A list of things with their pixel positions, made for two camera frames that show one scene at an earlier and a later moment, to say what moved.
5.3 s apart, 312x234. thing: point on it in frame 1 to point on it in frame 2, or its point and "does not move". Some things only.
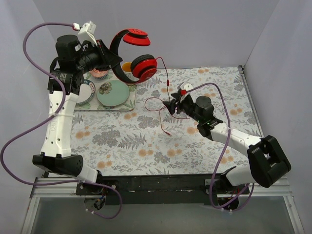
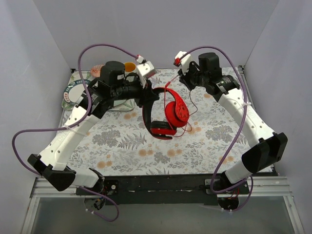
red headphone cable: [167, 85] to [184, 130]
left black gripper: [103, 54] to [148, 95]
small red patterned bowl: [99, 74] does not move
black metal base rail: [161, 188] does not move
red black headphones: [144, 67] to [164, 130]
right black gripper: [178, 104] to [185, 78]
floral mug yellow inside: [126, 67] does not move
